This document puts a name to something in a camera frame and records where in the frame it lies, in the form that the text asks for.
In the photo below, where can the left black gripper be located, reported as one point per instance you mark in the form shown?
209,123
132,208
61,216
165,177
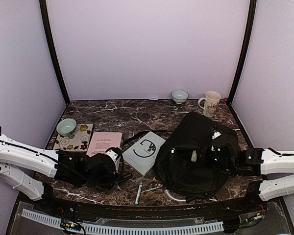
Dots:
111,180

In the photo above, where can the small white bowl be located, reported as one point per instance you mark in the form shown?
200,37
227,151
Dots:
179,96

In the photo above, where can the pink book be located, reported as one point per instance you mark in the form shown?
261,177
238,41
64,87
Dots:
101,141

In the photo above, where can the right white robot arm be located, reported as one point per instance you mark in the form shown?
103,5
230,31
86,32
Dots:
273,162

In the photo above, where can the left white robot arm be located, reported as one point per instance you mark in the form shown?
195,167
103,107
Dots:
14,156

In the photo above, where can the floral placemat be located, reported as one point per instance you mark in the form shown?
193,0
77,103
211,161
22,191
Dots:
78,141

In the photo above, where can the black frame post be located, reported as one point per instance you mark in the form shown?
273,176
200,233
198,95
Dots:
244,49
52,50

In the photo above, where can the yellow highlighter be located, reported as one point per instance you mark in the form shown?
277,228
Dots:
194,156

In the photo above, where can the left black frame post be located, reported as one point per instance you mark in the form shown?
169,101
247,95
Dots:
52,50

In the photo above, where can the black front table rail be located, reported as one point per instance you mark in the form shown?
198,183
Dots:
224,210

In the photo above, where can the white pen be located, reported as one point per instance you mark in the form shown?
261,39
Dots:
139,192

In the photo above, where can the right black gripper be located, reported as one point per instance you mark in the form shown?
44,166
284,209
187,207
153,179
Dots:
205,157

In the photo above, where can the black student bag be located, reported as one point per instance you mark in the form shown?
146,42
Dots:
187,163

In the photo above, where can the green bowl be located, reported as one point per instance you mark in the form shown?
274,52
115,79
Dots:
66,127

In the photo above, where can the grey notebook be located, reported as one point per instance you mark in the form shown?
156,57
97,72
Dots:
142,154

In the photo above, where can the right black frame post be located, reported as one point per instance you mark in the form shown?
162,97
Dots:
244,49

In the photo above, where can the cream mug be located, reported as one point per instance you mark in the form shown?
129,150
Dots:
209,103

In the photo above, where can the white cable duct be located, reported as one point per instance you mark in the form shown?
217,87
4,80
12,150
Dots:
105,227

